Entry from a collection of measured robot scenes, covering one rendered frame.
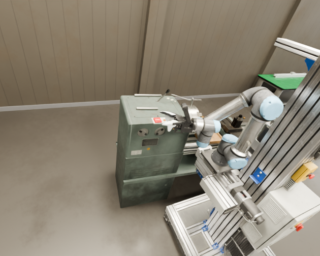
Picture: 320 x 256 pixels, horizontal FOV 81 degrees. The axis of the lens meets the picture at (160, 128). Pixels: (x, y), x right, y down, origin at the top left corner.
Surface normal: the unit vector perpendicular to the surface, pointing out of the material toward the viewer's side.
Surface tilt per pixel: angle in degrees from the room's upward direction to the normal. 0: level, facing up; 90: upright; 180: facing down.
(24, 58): 90
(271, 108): 82
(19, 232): 0
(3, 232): 0
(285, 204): 0
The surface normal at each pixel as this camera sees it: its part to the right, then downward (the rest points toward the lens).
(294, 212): 0.18, -0.78
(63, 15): 0.40, 0.61
